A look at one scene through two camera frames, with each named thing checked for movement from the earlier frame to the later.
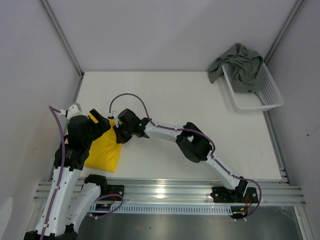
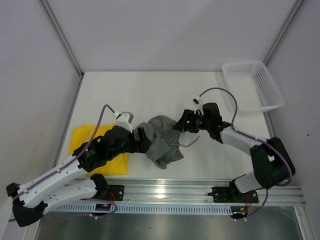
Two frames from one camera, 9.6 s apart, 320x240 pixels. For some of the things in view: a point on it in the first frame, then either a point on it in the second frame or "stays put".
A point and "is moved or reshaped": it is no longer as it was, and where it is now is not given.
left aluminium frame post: x=53 y=19 stays put
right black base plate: x=239 y=195 stays put
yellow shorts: x=105 y=151 is moved or reshaped
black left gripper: x=102 y=126 to x=140 y=146
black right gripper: x=121 y=138 to x=181 y=125
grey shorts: x=243 y=67 to x=159 y=132
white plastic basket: x=267 y=97 stays put
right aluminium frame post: x=297 y=8 stays put
